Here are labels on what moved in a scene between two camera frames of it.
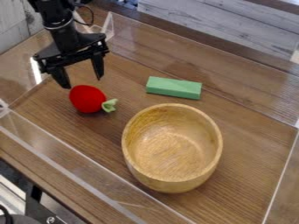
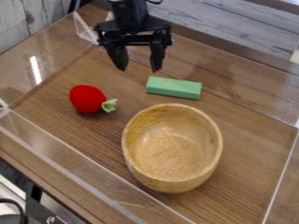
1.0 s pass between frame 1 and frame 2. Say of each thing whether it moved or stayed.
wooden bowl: stayed
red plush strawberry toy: stayed
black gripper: moved
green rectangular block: stayed
